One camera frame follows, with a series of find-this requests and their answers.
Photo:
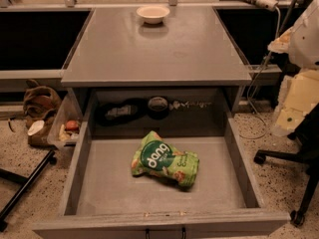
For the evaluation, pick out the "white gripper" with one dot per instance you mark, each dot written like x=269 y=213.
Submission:
x=306 y=43

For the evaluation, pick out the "green rice chip bag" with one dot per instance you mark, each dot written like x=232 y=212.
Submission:
x=158 y=158

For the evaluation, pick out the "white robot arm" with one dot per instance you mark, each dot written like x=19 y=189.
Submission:
x=304 y=43

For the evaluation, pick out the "grey counter cabinet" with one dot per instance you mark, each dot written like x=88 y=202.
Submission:
x=189 y=48

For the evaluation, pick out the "brown paper bag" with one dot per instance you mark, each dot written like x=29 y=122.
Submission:
x=40 y=106

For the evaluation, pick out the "white bowl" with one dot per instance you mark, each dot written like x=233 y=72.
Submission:
x=153 y=14

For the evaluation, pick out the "black tape roll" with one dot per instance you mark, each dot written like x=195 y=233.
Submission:
x=157 y=104

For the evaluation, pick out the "red apple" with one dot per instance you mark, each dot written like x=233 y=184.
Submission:
x=71 y=125

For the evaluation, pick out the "clear plastic bin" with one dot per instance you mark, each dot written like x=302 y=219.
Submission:
x=58 y=136

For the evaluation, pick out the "black metal stand leg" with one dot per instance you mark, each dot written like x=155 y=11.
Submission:
x=24 y=183

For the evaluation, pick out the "black drawer handle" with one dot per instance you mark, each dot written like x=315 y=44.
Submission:
x=165 y=234

